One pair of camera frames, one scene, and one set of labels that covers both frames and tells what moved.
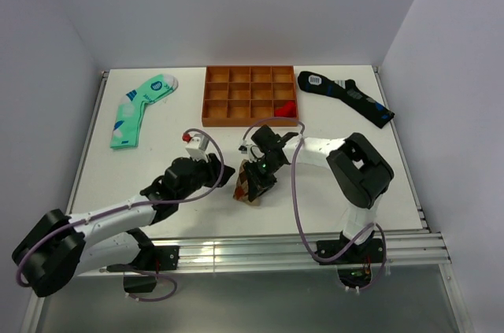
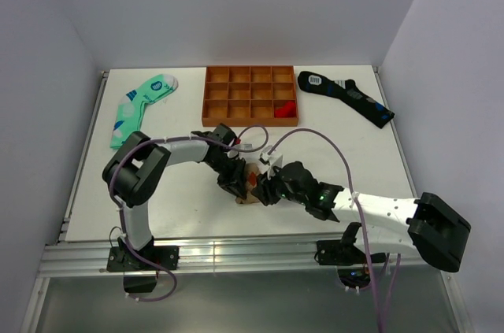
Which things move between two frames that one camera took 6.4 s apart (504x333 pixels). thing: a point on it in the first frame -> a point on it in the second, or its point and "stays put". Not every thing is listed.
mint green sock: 125,129 stays put
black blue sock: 378,113 stays put
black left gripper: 213,168 -> 234,182
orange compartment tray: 239,95 stays put
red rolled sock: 289,109 stays put
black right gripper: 257,184 -> 264,188
